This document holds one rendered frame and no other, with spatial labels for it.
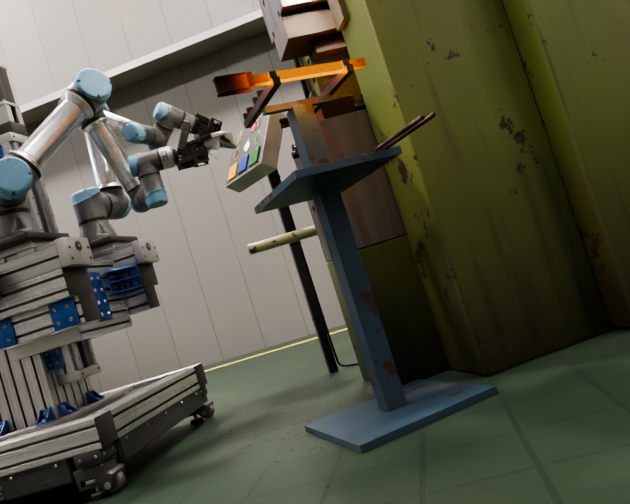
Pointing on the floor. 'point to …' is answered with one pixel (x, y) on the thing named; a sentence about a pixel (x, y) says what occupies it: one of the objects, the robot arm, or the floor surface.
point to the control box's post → (306, 284)
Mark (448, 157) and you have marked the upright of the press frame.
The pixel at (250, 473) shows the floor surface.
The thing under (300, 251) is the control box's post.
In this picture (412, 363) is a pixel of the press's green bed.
